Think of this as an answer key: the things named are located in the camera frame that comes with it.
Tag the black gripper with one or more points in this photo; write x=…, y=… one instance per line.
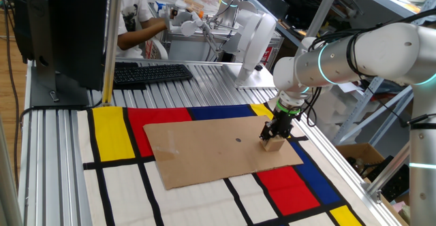
x=282, y=124

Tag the light wooden cube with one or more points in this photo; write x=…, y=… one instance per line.
x=272, y=145

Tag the bare person forearm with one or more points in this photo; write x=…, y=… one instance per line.
x=143, y=32

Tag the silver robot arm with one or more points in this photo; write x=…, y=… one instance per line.
x=385, y=52

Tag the colour block patterned cloth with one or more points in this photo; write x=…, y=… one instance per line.
x=112, y=134

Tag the brown cardboard sheet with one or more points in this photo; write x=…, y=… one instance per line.
x=211, y=151

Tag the open cardboard box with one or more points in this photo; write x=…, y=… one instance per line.
x=357, y=150

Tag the grey metal shelf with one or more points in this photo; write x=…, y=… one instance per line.
x=358, y=109

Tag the black equipment case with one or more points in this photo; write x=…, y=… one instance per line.
x=282, y=4

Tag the black keyboard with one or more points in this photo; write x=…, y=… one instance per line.
x=150, y=73

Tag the white plastic chair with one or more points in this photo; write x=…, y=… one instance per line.
x=163, y=50

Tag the person in white shirt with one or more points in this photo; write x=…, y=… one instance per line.
x=133, y=1

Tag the black computer monitor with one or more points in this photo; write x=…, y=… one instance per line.
x=68, y=32

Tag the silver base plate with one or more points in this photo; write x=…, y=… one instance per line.
x=259, y=79

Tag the aluminium strut with bracket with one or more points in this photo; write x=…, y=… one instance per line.
x=388, y=171
x=322, y=8

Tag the yellowish aluminium post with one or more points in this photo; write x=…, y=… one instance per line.
x=112, y=42

